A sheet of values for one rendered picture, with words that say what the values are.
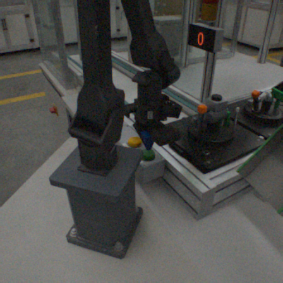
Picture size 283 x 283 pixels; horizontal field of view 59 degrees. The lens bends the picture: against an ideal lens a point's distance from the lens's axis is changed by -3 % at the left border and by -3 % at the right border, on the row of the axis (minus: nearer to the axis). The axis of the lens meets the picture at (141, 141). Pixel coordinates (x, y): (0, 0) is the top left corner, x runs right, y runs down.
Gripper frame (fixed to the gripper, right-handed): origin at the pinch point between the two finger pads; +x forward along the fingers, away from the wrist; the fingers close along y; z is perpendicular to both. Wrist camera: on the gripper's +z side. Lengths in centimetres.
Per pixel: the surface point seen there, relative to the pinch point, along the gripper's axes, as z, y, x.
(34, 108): -1, 252, 102
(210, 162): 11.6, -11.8, 4.5
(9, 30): 15, 527, 55
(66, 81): 1, 80, 11
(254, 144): 28.3, -12.4, 4.6
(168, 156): 4.4, -3.4, 5.5
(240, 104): 45.1, 7.6, 4.7
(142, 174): -3.9, -3.3, 7.9
